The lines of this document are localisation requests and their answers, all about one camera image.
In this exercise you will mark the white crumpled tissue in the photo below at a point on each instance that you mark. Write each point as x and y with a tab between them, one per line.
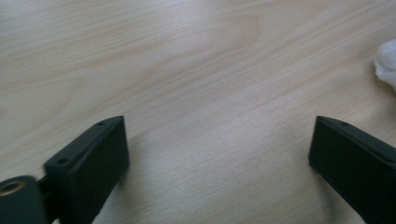
387	63

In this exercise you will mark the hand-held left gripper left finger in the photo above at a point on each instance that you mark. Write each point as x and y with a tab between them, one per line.
93	161

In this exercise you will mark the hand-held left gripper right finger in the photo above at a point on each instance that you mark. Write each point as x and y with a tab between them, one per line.
355	161

